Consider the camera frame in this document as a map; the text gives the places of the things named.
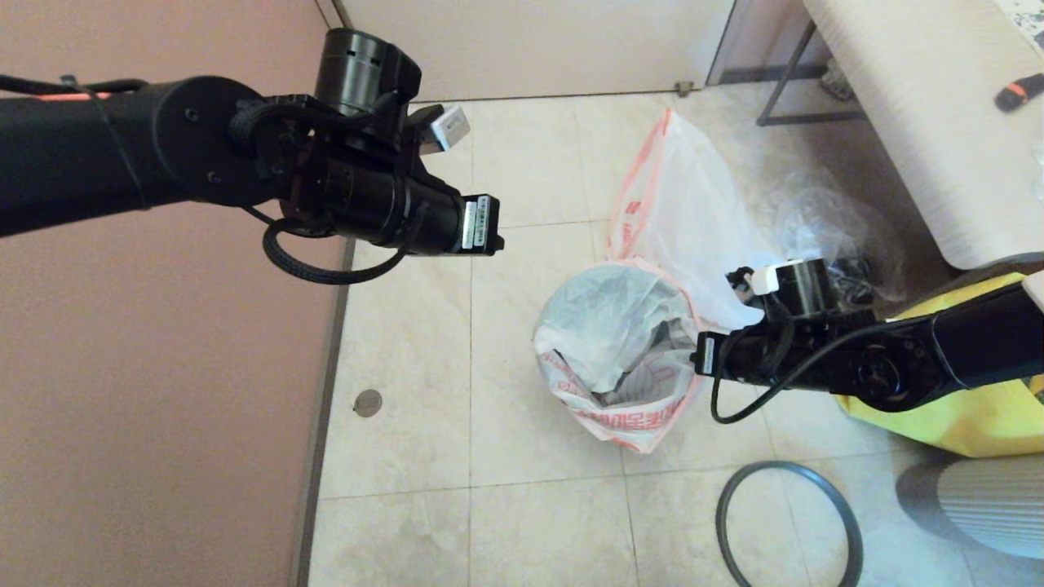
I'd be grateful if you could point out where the black-white patterned paper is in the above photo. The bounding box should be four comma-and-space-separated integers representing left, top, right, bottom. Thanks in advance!
991, 0, 1044, 42

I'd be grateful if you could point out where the white red-drawstring trash bag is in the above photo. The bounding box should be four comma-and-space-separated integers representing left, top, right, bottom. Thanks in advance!
608, 108, 785, 329

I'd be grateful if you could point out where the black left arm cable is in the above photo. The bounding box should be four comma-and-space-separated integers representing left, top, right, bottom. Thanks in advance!
0, 73, 429, 287

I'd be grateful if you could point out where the yellow non-woven shopping bag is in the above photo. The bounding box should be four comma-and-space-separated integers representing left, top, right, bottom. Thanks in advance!
838, 273, 1044, 459

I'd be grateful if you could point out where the black and orange marker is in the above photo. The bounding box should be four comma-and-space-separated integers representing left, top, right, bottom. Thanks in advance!
993, 72, 1044, 113

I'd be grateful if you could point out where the white ribbed bin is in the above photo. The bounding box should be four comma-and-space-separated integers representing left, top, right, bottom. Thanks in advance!
894, 453, 1044, 560

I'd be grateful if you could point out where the dark cable bundle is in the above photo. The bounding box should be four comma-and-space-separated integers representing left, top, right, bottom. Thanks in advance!
828, 259, 878, 304

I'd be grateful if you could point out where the dark metal table frame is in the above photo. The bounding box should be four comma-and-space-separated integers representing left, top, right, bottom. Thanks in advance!
756, 23, 865, 129

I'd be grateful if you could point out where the white door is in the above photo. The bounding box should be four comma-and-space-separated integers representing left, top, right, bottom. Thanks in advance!
336, 0, 735, 105

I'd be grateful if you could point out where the grey item under table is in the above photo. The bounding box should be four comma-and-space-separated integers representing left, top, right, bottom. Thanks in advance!
820, 61, 853, 103

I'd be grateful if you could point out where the light wood-grain table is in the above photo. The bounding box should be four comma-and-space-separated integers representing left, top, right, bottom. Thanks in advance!
801, 0, 1044, 270

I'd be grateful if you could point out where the grey bin rim ring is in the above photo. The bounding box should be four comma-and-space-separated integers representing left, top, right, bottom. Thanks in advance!
715, 461, 863, 587

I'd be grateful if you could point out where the clear crumpled plastic bag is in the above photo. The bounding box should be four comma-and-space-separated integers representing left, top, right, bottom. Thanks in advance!
771, 175, 905, 302

